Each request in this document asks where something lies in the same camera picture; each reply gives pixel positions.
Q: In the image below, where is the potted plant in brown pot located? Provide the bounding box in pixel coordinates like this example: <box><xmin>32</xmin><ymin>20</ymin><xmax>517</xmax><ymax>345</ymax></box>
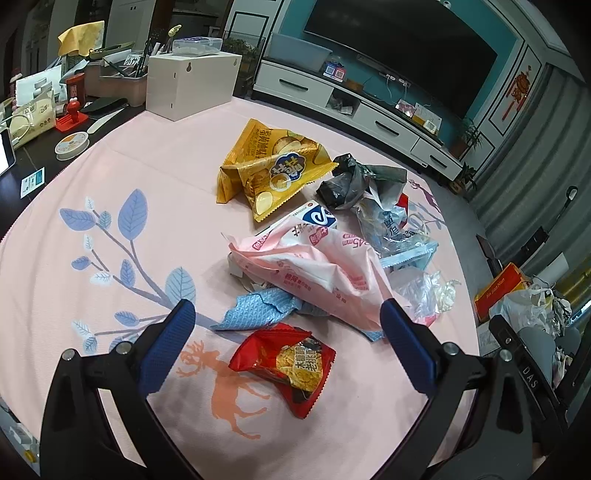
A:
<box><xmin>450</xmin><ymin>115</ymin><xmax>485</xmax><ymax>160</ymax></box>

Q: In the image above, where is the white shoehorn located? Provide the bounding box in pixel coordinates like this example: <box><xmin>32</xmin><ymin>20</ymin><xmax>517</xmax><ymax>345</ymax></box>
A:
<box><xmin>87</xmin><ymin>108</ymin><xmax>127</xmax><ymax>136</ymax></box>

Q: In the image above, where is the orange cardboard box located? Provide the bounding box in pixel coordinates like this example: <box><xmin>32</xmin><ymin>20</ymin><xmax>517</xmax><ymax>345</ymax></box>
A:
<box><xmin>473</xmin><ymin>262</ymin><xmax>532</xmax><ymax>324</ymax></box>

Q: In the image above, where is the blue white card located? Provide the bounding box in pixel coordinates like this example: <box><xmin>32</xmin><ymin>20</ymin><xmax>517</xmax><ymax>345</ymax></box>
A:
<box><xmin>20</xmin><ymin>167</ymin><xmax>47</xmax><ymax>199</ymax></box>

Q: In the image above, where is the light blue packet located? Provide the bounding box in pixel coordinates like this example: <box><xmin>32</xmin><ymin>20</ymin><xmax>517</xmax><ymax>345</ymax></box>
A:
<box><xmin>381</xmin><ymin>240</ymin><xmax>438</xmax><ymax>273</ymax></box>

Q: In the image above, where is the potted plant in patterned pot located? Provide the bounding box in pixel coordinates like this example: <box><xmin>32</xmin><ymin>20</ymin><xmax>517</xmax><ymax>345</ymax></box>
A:
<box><xmin>448</xmin><ymin>161</ymin><xmax>481</xmax><ymax>195</ymax></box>

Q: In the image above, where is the white blue toothpaste box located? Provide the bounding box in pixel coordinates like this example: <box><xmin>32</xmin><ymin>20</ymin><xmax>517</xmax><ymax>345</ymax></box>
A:
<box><xmin>272</xmin><ymin>200</ymin><xmax>339</xmax><ymax>234</ymax></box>

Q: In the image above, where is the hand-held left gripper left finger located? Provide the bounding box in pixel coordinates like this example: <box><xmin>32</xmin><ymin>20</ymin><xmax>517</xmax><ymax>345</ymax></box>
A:
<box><xmin>39</xmin><ymin>299</ymin><xmax>197</xmax><ymax>480</ymax></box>

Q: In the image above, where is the grey curtain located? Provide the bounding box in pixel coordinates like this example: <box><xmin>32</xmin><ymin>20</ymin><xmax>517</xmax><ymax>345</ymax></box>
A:
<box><xmin>466</xmin><ymin>62</ymin><xmax>591</xmax><ymax>273</ymax></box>

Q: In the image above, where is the white plastic bag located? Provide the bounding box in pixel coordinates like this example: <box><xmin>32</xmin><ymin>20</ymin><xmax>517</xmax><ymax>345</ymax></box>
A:
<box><xmin>501</xmin><ymin>281</ymin><xmax>573</xmax><ymax>340</ymax></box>

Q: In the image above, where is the crumpled clear plastic film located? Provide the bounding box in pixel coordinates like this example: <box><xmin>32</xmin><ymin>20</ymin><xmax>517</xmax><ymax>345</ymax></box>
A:
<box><xmin>392</xmin><ymin>270</ymin><xmax>462</xmax><ymax>326</ymax></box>

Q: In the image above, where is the yellow potato chip bag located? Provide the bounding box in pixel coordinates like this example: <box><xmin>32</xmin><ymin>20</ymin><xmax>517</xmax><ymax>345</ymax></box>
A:
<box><xmin>217</xmin><ymin>119</ymin><xmax>339</xmax><ymax>223</ymax></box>

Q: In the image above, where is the red snack packet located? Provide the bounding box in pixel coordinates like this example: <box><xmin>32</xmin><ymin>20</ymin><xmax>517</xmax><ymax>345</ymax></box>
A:
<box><xmin>228</xmin><ymin>323</ymin><xmax>337</xmax><ymax>420</ymax></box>

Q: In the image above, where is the blue storage bin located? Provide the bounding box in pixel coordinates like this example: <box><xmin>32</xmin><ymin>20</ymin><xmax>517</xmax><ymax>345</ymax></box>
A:
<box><xmin>269</xmin><ymin>32</ymin><xmax>333</xmax><ymax>72</ymax></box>

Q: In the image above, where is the large black television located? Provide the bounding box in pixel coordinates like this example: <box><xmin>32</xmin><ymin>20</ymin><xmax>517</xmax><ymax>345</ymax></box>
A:
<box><xmin>302</xmin><ymin>0</ymin><xmax>499</xmax><ymax>123</ymax></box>

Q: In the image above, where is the round tape roll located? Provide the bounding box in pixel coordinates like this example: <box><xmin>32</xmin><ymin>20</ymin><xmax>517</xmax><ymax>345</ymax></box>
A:
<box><xmin>54</xmin><ymin>131</ymin><xmax>88</xmax><ymax>158</ymax></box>

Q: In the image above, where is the tablet screen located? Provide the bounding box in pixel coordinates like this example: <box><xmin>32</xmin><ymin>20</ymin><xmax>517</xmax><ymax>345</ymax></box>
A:
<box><xmin>0</xmin><ymin>127</ymin><xmax>18</xmax><ymax>176</ymax></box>

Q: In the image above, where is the tissue pack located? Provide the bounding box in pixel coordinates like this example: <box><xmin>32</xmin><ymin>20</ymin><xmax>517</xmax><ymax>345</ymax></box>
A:
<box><xmin>9</xmin><ymin>90</ymin><xmax>58</xmax><ymax>148</ymax></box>

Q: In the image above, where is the clear plastic wrapper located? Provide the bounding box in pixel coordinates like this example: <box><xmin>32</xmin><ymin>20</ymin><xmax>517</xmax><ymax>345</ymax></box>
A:
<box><xmin>351</xmin><ymin>191</ymin><xmax>419</xmax><ymax>254</ymax></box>

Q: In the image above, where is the black glasses case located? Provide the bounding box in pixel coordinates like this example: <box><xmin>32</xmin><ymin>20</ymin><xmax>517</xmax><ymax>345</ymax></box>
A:
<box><xmin>81</xmin><ymin>97</ymin><xmax>129</xmax><ymax>116</ymax></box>

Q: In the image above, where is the black plastic bag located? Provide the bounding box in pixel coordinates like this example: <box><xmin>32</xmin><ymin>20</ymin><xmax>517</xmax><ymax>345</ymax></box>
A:
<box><xmin>316</xmin><ymin>154</ymin><xmax>375</xmax><ymax>210</ymax></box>

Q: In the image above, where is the clear plastic container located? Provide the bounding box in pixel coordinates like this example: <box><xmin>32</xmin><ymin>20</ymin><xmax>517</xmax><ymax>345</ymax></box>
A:
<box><xmin>172</xmin><ymin>36</ymin><xmax>223</xmax><ymax>56</ymax></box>

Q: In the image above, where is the cluster of potted plants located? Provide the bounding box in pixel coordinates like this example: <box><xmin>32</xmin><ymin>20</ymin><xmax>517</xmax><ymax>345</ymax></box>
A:
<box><xmin>222</xmin><ymin>37</ymin><xmax>262</xmax><ymax>97</ymax></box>

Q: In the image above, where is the white television cabinet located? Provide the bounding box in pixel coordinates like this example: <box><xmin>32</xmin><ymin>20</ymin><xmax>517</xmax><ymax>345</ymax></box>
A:
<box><xmin>253</xmin><ymin>58</ymin><xmax>465</xmax><ymax>182</ymax></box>

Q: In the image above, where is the red figurine stamp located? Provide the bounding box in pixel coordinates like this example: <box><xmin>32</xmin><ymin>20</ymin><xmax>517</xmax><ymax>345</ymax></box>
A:
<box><xmin>55</xmin><ymin>73</ymin><xmax>88</xmax><ymax>132</ymax></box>

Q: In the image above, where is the white desk calendar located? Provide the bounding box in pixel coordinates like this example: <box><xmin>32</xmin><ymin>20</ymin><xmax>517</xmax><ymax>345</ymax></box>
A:
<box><xmin>411</xmin><ymin>104</ymin><xmax>444</xmax><ymax>134</ymax></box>

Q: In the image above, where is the pink plastic bag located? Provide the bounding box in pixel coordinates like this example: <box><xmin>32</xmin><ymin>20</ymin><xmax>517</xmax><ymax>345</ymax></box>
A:
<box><xmin>228</xmin><ymin>217</ymin><xmax>439</xmax><ymax>330</ymax></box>

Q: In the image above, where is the yellow cloth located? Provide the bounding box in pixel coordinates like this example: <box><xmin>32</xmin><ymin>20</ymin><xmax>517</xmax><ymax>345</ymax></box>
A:
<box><xmin>58</xmin><ymin>21</ymin><xmax>105</xmax><ymax>57</ymax></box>

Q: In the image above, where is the pink printed tablecloth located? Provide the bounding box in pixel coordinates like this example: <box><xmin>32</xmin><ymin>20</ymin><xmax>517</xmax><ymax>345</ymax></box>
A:
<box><xmin>0</xmin><ymin>97</ymin><xmax>483</xmax><ymax>480</ymax></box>

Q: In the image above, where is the black floor stand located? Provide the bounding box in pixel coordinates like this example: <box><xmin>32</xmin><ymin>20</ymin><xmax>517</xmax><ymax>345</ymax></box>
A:
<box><xmin>540</xmin><ymin>185</ymin><xmax>579</xmax><ymax>245</ymax></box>

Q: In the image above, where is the pink desk organiser tray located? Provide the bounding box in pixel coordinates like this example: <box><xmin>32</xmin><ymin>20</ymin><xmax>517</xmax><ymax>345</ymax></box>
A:
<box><xmin>84</xmin><ymin>58</ymin><xmax>148</xmax><ymax>108</ymax></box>

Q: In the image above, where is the dark grey-green wrapper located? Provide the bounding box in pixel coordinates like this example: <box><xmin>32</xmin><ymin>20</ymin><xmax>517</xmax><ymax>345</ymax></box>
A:
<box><xmin>367</xmin><ymin>164</ymin><xmax>408</xmax><ymax>197</ymax></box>

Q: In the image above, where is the red wall decoration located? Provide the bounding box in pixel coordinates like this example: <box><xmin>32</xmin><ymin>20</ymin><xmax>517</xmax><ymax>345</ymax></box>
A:
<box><xmin>502</xmin><ymin>65</ymin><xmax>536</xmax><ymax>118</ymax></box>

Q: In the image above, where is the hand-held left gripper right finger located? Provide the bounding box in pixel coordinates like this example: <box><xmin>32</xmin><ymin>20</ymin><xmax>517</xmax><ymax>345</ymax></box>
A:
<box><xmin>379</xmin><ymin>298</ymin><xmax>555</xmax><ymax>480</ymax></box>

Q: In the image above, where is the blue textured paper piece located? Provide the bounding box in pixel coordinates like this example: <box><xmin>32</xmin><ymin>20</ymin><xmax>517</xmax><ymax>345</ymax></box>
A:
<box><xmin>210</xmin><ymin>288</ymin><xmax>315</xmax><ymax>333</ymax></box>

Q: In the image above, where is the white wooden box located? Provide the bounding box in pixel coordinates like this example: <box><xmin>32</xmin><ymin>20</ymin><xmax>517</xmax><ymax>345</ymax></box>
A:
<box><xmin>145</xmin><ymin>52</ymin><xmax>243</xmax><ymax>122</ymax></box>

